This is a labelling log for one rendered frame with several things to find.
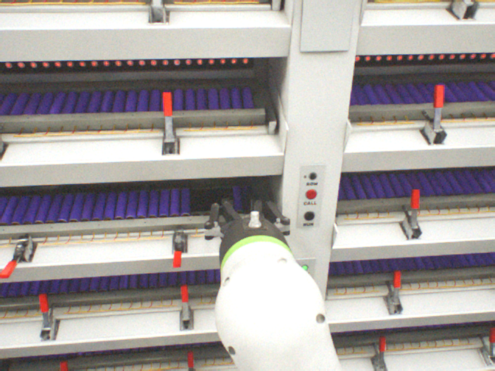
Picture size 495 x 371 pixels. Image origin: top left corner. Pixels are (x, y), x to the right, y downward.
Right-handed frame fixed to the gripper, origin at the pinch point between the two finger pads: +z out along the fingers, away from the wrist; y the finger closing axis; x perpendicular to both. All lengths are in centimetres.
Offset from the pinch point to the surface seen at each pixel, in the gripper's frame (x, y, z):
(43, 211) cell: 1.7, 36.4, 4.2
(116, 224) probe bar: 3.4, 22.6, 0.0
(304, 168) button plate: -7.6, -10.0, -7.7
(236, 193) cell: 0.6, 0.3, 6.0
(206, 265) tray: 11.2, 6.7, -2.7
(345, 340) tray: 39.7, -25.1, 9.6
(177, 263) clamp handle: 6.7, 11.1, -10.2
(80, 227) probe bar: 3.5, 28.8, 0.0
